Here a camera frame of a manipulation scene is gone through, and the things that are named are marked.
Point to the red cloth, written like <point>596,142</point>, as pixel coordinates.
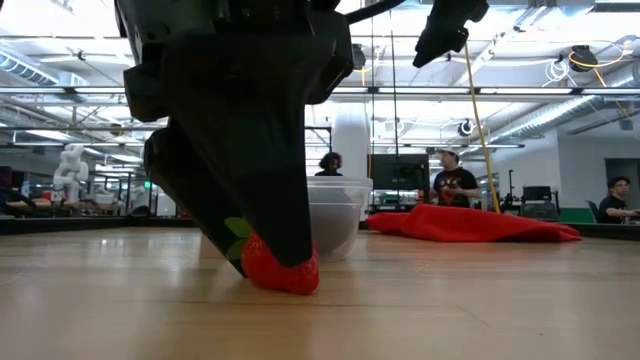
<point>475,225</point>

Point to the green board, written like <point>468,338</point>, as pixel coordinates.
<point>575,216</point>

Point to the clear plastic tupperware container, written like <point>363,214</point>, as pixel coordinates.
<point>345,200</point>

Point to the long ceiling light strip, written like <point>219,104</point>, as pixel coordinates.
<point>450,90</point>

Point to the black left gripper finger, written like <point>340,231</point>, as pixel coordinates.
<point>190,185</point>
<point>260,150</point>

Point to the round brown fruit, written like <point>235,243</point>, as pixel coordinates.
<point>335,225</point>

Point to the black aluminium table frame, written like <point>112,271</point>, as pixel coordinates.
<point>75,225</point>

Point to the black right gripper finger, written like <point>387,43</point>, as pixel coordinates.
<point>440,45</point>

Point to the black monitor on cart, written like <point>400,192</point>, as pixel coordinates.
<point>537,194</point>

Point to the large red toy strawberry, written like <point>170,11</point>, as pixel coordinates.
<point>285,280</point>

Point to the wooden background table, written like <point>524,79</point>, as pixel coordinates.
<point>75,205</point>

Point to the person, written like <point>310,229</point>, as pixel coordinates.
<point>330,162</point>
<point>455,185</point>
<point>612,205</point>

